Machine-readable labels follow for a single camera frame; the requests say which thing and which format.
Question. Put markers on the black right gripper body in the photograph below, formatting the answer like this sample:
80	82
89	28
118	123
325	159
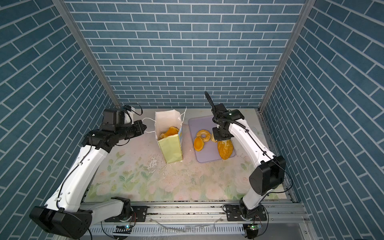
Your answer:
219	134

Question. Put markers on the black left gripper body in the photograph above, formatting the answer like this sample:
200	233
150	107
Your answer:
129	131

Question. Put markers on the sesame seeded oval bread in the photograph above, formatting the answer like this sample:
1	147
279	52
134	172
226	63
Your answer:
225	149

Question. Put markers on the ring donut bread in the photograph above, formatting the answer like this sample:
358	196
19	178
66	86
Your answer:
204	134

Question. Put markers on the round orange bun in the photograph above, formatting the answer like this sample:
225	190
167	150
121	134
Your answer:
199	144

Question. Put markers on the large twisted golden bread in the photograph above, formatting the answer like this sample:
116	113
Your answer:
170	132

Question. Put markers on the white paper gift bag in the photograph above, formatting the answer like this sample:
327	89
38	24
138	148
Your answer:
171	147

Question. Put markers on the small pale bread roll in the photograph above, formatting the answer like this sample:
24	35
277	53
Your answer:
213	138

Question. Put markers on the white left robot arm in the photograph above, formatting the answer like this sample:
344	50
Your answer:
64	213

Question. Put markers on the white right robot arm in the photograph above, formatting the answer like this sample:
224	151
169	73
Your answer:
270	170

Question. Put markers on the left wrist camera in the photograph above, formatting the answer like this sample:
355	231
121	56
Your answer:
128	114

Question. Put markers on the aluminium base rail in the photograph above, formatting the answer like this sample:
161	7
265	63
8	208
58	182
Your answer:
274	220

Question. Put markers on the aluminium corner post left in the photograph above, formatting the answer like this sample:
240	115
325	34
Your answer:
76	32

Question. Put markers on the aluminium corner post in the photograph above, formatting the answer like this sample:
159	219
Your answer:
303	16
76	32

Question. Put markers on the aluminium corner post right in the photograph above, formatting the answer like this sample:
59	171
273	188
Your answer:
303	16

